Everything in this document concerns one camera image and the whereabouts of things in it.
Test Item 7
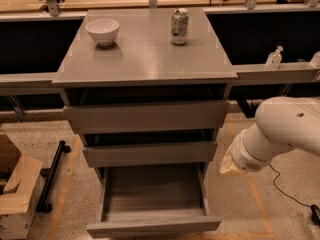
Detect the grey bottom drawer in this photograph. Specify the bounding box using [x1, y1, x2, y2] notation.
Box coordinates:
[87, 163, 220, 239]

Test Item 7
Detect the grey drawer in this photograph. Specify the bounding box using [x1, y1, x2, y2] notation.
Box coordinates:
[87, 163, 220, 239]
[64, 100, 229, 133]
[83, 141, 217, 168]

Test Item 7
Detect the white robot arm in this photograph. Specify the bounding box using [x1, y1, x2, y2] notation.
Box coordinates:
[219, 96, 320, 174]

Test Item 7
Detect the grey drawer cabinet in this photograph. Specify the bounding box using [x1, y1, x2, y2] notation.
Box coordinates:
[51, 7, 238, 185]

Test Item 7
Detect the grey middle drawer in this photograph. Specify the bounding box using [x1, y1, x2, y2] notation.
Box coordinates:
[83, 141, 217, 168]

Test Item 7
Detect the grey top drawer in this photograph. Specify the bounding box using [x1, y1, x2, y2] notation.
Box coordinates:
[64, 100, 229, 133]

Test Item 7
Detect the black power adapter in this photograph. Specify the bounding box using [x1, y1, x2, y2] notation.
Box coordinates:
[311, 205, 320, 227]

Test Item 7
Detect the clear sanitizer bottle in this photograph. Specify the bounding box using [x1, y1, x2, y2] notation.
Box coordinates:
[265, 46, 283, 70]

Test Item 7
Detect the crushed soda can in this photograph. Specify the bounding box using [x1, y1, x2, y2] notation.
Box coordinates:
[171, 8, 189, 45]

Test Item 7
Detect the white ceramic bowl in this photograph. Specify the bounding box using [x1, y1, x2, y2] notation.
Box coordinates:
[85, 19, 119, 46]

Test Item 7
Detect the black metal bar stand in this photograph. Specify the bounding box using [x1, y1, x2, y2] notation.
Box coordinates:
[36, 140, 71, 213]

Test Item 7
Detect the cardboard box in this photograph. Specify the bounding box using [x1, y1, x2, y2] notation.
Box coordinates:
[0, 135, 45, 240]

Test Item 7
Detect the black floor cable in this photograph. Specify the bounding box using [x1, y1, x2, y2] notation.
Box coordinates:
[269, 163, 313, 208]

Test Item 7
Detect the black floor bracket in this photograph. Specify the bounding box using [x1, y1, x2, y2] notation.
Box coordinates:
[237, 99, 257, 118]

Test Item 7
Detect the grey metal rail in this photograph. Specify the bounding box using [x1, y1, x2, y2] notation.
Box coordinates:
[0, 63, 319, 96]

